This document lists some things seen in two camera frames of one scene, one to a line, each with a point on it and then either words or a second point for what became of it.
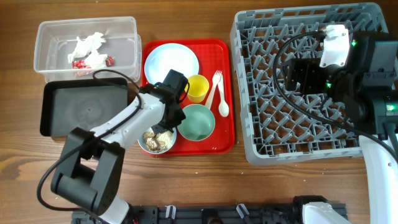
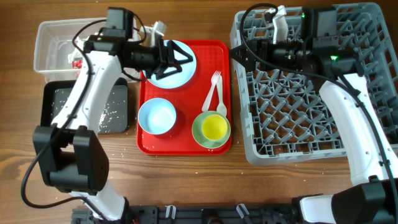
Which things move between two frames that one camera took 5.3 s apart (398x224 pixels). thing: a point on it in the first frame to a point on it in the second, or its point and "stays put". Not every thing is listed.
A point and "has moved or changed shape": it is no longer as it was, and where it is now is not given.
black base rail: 201,214 stays put
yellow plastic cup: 198,89 to 214,127
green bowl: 199,123 to 211,129
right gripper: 308,69 to 265,46
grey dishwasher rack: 280,126 stays put
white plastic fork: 216,79 stays put
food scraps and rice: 157,142 to 114,118
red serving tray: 206,102 stays put
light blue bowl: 159,143 has moved or changed shape
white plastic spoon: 223,107 stays put
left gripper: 180,114 to 161,59
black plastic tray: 67,104 stays put
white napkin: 83,47 stays put
